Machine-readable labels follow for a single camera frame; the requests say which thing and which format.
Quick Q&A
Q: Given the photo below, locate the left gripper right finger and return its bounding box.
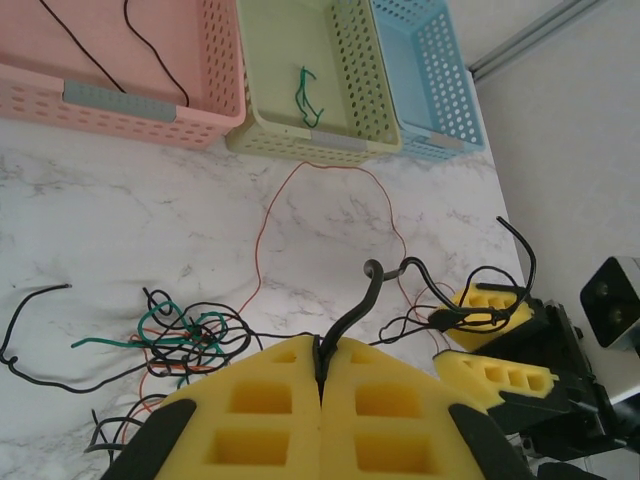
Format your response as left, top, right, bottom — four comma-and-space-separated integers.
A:
319, 337, 534, 480

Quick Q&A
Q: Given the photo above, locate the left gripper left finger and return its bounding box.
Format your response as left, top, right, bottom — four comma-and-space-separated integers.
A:
102, 334, 324, 480

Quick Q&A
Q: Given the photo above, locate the thin black cable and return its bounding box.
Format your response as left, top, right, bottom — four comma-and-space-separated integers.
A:
378, 266, 529, 347
123, 0, 190, 107
139, 286, 264, 389
0, 283, 156, 395
83, 393, 169, 454
38, 0, 127, 95

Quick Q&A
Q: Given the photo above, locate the thick dark grey cable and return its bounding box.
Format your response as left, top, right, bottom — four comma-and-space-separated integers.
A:
312, 215, 539, 396

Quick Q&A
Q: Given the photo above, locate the teal green cable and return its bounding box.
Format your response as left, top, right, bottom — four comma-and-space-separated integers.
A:
71, 298, 227, 369

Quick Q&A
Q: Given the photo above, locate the dark green cable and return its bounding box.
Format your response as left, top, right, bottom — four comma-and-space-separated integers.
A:
296, 66, 327, 129

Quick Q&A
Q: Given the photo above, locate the blue plastic basket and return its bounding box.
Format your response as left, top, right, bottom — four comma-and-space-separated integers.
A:
369, 0, 487, 161

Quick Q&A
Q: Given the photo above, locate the green plastic basket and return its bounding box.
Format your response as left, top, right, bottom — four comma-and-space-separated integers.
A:
224, 0, 404, 167

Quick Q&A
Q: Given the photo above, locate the pink plastic basket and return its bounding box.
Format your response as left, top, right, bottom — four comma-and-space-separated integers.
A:
0, 0, 247, 150

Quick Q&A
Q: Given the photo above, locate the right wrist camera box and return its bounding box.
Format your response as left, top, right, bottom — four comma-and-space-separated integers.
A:
579, 254, 640, 352

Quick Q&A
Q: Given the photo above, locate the aluminium frame post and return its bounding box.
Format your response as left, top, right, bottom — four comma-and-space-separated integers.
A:
467, 0, 609, 84

